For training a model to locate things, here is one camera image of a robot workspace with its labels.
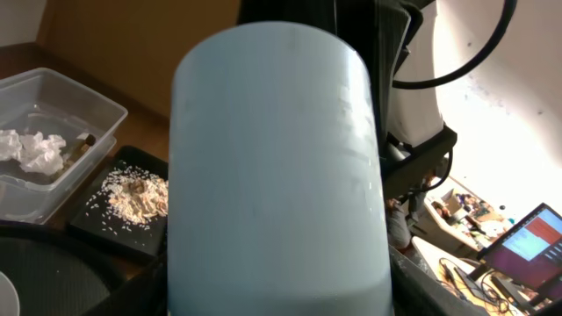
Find clear plastic bin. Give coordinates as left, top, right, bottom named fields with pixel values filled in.
left=1, top=68, right=127, bottom=224

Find food scraps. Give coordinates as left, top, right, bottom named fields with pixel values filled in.
left=85, top=165, right=169, bottom=232

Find black rectangular tray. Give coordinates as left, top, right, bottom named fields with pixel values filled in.
left=66, top=146, right=168, bottom=263

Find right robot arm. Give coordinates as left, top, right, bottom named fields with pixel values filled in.
left=237, top=0, right=457, bottom=198

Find blue cup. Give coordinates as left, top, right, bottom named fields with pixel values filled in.
left=167, top=22, right=393, bottom=316

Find round black tray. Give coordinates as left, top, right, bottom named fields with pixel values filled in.
left=1, top=221, right=126, bottom=316

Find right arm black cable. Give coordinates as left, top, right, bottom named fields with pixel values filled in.
left=392, top=0, right=518, bottom=90

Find cluttered background desk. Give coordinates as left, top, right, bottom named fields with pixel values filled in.
left=401, top=180, right=561, bottom=315

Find gold foil wrapper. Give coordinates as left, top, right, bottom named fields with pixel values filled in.
left=62, top=133, right=97, bottom=170

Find laptop with lit screen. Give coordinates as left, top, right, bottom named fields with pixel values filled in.
left=477, top=203, right=561, bottom=301

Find white napkin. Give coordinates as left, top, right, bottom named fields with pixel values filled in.
left=1, top=129, right=66, bottom=176

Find grey plate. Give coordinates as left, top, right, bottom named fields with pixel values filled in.
left=0, top=272, right=20, bottom=316

